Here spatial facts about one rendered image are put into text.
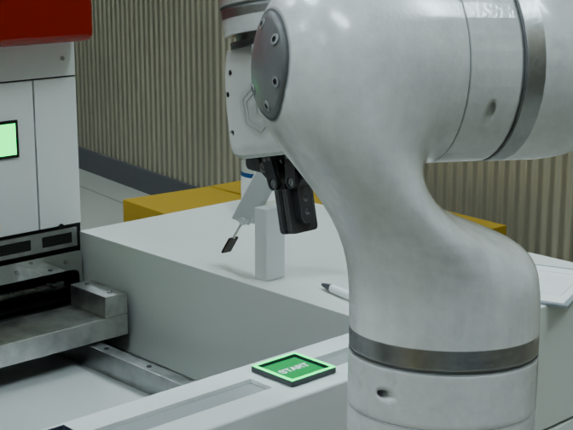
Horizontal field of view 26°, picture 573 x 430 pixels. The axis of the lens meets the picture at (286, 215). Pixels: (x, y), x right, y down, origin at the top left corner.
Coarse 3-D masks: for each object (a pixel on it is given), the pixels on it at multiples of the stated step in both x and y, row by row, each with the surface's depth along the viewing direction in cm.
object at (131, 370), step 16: (64, 352) 160; (80, 352) 157; (96, 352) 154; (112, 352) 153; (96, 368) 155; (112, 368) 152; (128, 368) 150; (144, 368) 148; (160, 368) 148; (128, 384) 150; (144, 384) 148; (160, 384) 145; (176, 384) 143
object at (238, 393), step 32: (288, 352) 120; (320, 352) 120; (192, 384) 112; (224, 384) 112; (256, 384) 113; (320, 384) 112; (96, 416) 105; (128, 416) 105; (160, 416) 106; (192, 416) 105; (224, 416) 105; (256, 416) 106; (288, 416) 109; (320, 416) 111
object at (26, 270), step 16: (32, 256) 162; (48, 256) 162; (64, 256) 164; (80, 256) 165; (0, 272) 157; (16, 272) 159; (32, 272) 161; (48, 272) 162; (80, 272) 166; (64, 304) 165; (0, 320) 159
